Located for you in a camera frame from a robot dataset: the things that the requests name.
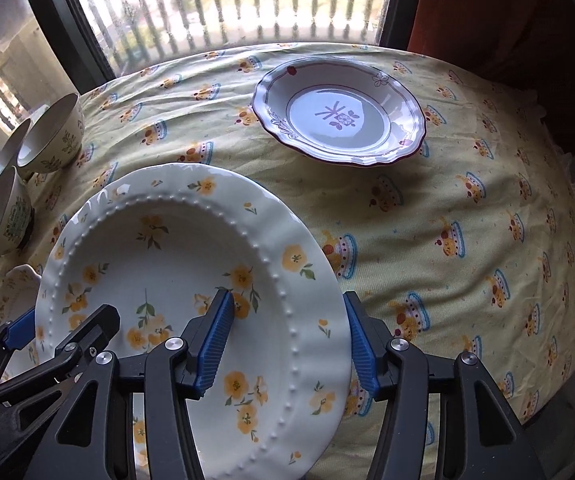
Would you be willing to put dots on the white balcony railing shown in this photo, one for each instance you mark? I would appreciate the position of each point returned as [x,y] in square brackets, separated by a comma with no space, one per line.
[267,10]

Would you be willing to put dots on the cream bowl with green pattern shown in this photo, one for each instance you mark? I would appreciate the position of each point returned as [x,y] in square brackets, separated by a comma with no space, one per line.
[12,220]

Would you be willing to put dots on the small white scalloped plate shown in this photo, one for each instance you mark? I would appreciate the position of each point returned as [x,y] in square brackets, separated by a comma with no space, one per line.
[14,295]

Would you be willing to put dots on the white plate with yellow flowers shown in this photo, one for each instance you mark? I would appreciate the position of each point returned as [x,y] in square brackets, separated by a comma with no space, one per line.
[167,240]

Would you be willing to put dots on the cream bowl with leaf print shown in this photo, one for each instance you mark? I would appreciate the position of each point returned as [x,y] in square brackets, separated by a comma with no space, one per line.
[62,140]
[7,152]

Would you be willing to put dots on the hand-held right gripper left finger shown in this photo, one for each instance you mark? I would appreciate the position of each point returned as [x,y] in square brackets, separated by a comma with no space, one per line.
[215,345]

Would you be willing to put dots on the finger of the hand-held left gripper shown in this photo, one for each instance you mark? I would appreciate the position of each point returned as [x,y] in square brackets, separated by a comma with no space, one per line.
[84,330]
[19,326]

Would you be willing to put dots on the yellow printed tablecloth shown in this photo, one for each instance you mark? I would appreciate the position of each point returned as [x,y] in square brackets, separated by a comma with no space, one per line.
[417,210]

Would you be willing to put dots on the white plate with red rim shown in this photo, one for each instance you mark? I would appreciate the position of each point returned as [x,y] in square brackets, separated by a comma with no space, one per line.
[337,115]

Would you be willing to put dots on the black window frame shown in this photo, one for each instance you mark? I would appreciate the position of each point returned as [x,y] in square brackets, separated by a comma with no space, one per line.
[74,20]

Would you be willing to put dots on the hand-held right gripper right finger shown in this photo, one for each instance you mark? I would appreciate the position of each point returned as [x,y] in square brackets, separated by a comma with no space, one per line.
[362,347]

